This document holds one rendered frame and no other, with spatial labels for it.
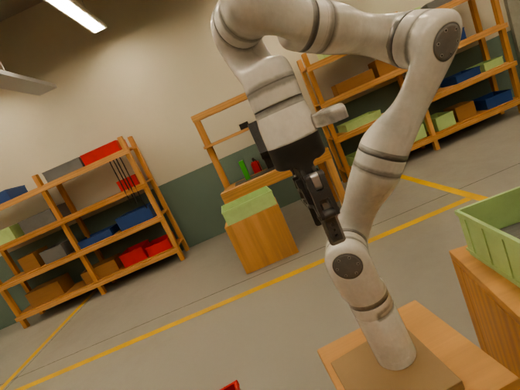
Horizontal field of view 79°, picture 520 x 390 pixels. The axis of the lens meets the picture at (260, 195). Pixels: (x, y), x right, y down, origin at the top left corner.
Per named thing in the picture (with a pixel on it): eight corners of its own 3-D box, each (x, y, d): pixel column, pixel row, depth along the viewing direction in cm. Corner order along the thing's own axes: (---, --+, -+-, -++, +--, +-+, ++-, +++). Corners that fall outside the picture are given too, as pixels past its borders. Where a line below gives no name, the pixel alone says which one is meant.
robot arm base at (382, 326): (370, 347, 79) (343, 293, 75) (405, 332, 78) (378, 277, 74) (384, 377, 70) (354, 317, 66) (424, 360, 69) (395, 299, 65)
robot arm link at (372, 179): (401, 153, 64) (412, 165, 55) (359, 262, 75) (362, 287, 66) (356, 142, 65) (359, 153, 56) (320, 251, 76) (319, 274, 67)
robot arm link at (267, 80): (242, 121, 47) (268, 107, 39) (197, 16, 44) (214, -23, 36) (280, 105, 49) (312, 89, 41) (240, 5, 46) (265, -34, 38)
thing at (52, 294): (184, 260, 521) (119, 135, 479) (22, 330, 532) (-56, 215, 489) (189, 248, 574) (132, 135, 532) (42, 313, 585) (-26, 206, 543)
